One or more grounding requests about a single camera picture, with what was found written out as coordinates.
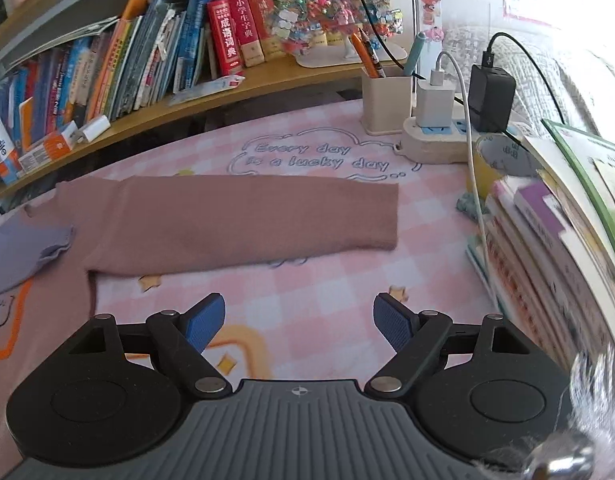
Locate lavender cloth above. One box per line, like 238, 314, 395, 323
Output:
0, 225, 76, 299

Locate pink checked desk mat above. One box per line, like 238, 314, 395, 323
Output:
90, 97, 495, 386

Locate row of upright books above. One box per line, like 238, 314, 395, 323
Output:
0, 0, 219, 183

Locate black charger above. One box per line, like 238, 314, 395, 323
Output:
468, 64, 517, 134

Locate white charger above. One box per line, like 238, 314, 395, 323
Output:
416, 79, 456, 129

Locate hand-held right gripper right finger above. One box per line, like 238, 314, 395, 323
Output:
365, 292, 533, 396

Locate wooden bookshelf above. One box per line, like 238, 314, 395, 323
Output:
0, 0, 418, 203

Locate orange and white box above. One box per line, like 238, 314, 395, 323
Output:
16, 121, 84, 175

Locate silver bell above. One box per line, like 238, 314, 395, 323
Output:
523, 437, 597, 480

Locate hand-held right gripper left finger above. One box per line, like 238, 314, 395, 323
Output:
67, 292, 233, 396

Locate small teal figurine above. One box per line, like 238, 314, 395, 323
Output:
456, 192, 489, 222

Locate black charger cable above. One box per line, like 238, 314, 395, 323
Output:
484, 32, 569, 127

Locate colourful dragon ornament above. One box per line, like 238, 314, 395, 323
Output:
264, 0, 408, 69

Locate pens in holder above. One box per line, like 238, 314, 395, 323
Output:
350, 30, 388, 79

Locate small white box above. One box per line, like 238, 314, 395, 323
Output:
76, 114, 112, 144

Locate black pen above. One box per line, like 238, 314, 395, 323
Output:
365, 37, 389, 79

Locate thin black cable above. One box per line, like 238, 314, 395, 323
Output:
356, 0, 409, 70

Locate teal pen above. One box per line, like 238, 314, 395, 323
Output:
402, 32, 428, 77

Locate white fluffy pompom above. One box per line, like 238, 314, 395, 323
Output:
480, 342, 615, 480

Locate red dictionary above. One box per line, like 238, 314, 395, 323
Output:
246, 0, 288, 62
207, 0, 246, 79
227, 0, 266, 69

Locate yellow cup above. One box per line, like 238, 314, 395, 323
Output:
466, 132, 542, 202

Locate white cable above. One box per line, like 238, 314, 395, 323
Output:
429, 50, 504, 313

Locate beige power strip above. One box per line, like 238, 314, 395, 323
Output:
396, 115, 529, 164

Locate beige pen holder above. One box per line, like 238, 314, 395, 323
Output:
361, 67, 416, 136

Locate mauve pink sweater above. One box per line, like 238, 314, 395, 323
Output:
0, 175, 401, 441

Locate grey patterned blanket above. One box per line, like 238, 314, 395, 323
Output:
441, 24, 615, 152

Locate blue and white packet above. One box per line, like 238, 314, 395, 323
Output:
168, 74, 246, 107

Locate stack of books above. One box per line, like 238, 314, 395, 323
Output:
465, 119, 615, 378

